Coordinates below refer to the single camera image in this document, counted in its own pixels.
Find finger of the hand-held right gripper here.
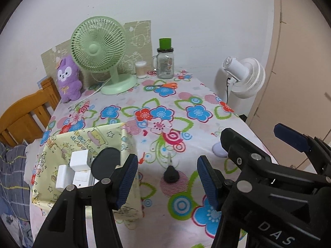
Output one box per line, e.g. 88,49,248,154
273,123,331,176
221,128,311,186

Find yellow printed fabric storage box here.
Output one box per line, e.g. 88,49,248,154
30,123,144,229

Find white standing fan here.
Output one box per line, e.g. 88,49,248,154
217,56,266,109

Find orange-handled scissors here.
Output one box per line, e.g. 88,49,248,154
145,82,178,89

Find white rectangular block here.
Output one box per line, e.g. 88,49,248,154
56,165,75,189

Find clear cotton swab container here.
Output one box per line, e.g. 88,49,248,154
135,61,147,79

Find grey plaid bedding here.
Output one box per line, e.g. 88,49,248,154
0,141,34,241

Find white fan power cord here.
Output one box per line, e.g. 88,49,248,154
83,79,112,96

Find green desk fan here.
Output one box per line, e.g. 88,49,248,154
70,16,137,95

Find glass jar with green lid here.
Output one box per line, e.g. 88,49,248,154
152,38,175,80

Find black car key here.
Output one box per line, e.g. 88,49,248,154
163,153,179,184

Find white cube charger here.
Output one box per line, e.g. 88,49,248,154
69,150,91,172

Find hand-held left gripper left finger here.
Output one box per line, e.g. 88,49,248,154
32,154,139,248

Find floral tablecloth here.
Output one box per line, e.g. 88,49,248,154
24,70,275,248

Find lilac round case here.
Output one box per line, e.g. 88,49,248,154
212,143,229,158

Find purple plush toy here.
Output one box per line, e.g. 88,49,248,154
55,55,84,103

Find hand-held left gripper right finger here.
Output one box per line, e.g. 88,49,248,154
197,156,249,248

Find white flat plug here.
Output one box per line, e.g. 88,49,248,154
74,172,94,187

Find beige door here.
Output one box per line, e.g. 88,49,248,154
246,0,331,171

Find black round disc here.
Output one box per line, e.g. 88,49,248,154
91,147,121,180

